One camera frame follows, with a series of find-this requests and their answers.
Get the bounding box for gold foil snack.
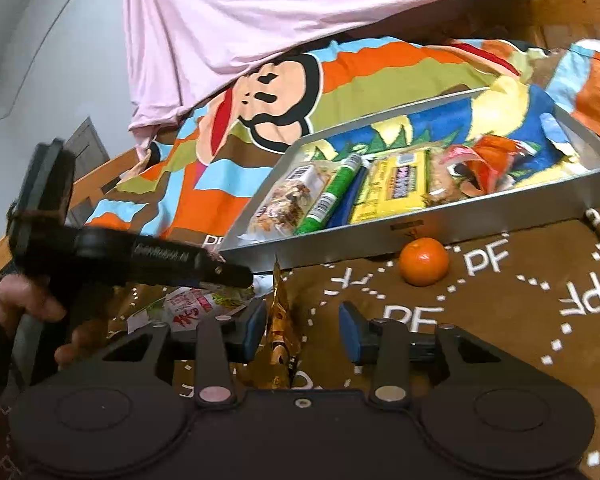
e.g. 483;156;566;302
252;259;312;390

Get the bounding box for white green vegetable snack bag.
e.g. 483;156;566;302
126;286;256;334

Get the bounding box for small orange mandarin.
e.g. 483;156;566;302
398;237;450;287

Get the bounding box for nut bar clear wrapper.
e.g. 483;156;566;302
242;160;340;242

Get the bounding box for blue white snack bar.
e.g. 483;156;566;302
326;167;368;229

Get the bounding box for green sausage stick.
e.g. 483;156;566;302
296;153;363;235

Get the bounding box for yellow snack pack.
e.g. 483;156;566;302
349;150;428;224

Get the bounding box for rice cracker clear pack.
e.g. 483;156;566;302
422;148;467;207

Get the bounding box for orange chicken foot pack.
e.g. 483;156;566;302
439;134;538;197

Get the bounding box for person's left hand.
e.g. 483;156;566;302
0;274;108;368

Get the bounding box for brown monkey print blanket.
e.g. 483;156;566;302
90;37;600;479

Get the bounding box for metal tray with dinosaur cloth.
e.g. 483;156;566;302
220;84;600;273

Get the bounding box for pink bed sheet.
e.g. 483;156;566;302
122;0;552;158

